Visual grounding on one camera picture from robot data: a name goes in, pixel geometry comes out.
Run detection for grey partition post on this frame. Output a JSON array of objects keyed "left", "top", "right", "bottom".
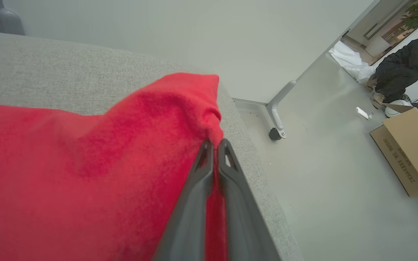
[{"left": 0, "top": 0, "right": 25, "bottom": 36}]

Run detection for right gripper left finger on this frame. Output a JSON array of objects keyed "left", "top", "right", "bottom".
[{"left": 152, "top": 139, "right": 215, "bottom": 261}]

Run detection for white round device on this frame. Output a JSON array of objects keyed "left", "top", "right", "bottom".
[{"left": 385, "top": 99, "right": 413, "bottom": 119}]

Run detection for brown cardboard box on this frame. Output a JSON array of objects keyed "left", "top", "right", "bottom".
[{"left": 369, "top": 103, "right": 418, "bottom": 197}]

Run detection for red white basketball jersey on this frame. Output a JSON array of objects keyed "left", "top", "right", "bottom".
[{"left": 0, "top": 72, "right": 228, "bottom": 261}]

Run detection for grey partition leg with caster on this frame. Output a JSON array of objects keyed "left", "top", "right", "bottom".
[{"left": 232, "top": 80, "right": 297, "bottom": 141}]

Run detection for white cloth pile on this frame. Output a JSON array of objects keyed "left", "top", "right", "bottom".
[{"left": 328, "top": 40, "right": 377, "bottom": 84}]

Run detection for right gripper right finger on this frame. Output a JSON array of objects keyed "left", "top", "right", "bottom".
[{"left": 216, "top": 138, "right": 282, "bottom": 261}]

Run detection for person in black clothes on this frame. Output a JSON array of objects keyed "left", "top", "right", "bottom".
[{"left": 365, "top": 29, "right": 418, "bottom": 110}]

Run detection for small white floor object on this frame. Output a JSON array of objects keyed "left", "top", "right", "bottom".
[{"left": 356, "top": 107, "right": 373, "bottom": 121}]

